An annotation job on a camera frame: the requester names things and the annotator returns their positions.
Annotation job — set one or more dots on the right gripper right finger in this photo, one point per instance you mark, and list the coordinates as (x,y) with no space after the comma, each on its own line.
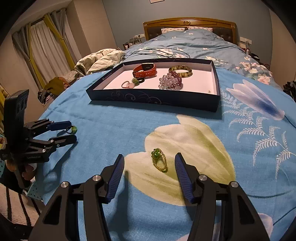
(197,189)

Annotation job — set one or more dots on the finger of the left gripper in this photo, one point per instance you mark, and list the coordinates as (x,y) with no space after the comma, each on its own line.
(61,125)
(62,141)

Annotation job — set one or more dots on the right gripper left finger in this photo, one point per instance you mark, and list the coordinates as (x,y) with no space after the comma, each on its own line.
(98,190)

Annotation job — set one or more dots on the dark blue jewelry tray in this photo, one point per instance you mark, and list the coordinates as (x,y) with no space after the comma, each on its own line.
(200,91)

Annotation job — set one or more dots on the orange smart watch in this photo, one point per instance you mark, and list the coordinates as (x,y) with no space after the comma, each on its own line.
(145,70)

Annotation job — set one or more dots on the tortoiseshell bangle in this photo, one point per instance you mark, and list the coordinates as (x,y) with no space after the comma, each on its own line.
(182,70)

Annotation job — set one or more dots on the left hand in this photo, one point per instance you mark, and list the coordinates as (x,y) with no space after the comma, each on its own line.
(29,172)

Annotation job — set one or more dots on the mustard brown bag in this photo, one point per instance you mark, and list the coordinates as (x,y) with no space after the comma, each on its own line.
(57,85)

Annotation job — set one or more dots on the blue floral blanket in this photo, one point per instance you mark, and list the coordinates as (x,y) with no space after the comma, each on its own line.
(249,139)

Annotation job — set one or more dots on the white curtain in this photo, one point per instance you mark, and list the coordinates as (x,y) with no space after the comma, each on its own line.
(48,47)

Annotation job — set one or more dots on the cream puffer jacket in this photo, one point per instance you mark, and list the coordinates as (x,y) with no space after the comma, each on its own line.
(99,61)

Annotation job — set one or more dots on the dark clothes pile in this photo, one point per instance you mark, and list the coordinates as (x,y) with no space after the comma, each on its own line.
(290,89)

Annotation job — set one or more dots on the grey-blue floral duvet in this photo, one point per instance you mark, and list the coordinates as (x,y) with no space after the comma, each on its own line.
(202,44)

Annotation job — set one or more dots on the left floral pillow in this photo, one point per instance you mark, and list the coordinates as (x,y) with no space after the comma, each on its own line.
(166,30)

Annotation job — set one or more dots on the floral pillow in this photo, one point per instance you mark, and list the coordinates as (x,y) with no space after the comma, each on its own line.
(203,28)
(166,30)

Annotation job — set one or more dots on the right floral pillow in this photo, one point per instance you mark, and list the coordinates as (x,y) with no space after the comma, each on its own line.
(203,28)

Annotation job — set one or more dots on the middle framed picture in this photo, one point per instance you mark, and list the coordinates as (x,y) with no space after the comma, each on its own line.
(155,1)

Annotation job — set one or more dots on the wooden headboard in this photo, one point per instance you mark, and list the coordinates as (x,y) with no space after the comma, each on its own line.
(224,29)

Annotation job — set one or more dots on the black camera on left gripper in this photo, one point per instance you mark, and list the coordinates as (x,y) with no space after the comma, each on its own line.
(14,111)

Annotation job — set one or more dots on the wall socket plate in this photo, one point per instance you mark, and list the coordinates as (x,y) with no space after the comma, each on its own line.
(245,40)

